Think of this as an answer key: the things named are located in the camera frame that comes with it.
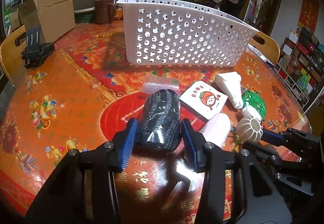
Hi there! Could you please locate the small orange jar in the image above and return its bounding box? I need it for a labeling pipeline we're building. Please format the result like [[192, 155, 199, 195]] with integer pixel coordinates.
[[114, 6, 123, 20]]

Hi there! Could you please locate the brown ceramic mug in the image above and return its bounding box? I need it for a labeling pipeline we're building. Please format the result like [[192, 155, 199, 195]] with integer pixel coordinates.
[[94, 0, 116, 24]]

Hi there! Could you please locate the black phone stand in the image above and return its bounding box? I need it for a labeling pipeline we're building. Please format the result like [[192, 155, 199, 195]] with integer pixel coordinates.
[[21, 25, 55, 69]]

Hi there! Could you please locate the white tissue cloth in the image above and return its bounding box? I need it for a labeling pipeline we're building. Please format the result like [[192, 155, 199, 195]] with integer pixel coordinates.
[[215, 71, 244, 109]]

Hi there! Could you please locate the green plastic bag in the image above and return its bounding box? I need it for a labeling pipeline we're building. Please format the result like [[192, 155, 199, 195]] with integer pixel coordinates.
[[242, 90, 266, 119]]

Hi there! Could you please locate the white perforated plastic basket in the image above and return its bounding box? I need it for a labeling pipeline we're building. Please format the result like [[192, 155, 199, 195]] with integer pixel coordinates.
[[116, 0, 257, 67]]

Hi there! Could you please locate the right wooden chair back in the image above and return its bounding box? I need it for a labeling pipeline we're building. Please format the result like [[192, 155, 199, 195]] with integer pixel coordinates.
[[249, 31, 280, 65]]

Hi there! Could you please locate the white ribbed pumpkin toy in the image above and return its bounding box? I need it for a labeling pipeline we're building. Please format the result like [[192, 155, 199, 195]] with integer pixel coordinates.
[[236, 105, 263, 143]]

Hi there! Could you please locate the tomato print white packet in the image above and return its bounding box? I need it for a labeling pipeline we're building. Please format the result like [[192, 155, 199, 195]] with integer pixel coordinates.
[[180, 80, 228, 120]]

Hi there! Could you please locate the shelf of small boxes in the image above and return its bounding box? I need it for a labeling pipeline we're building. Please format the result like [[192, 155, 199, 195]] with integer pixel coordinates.
[[275, 27, 323, 113]]

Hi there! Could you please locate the black fabric bundle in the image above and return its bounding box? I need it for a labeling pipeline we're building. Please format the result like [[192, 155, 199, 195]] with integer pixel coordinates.
[[137, 89, 181, 153]]

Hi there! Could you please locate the clear plastic pack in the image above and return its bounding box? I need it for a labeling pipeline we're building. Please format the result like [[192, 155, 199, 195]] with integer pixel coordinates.
[[141, 75, 180, 95]]

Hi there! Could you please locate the brown cardboard box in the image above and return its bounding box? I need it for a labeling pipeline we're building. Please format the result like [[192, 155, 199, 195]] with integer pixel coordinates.
[[19, 0, 75, 44]]

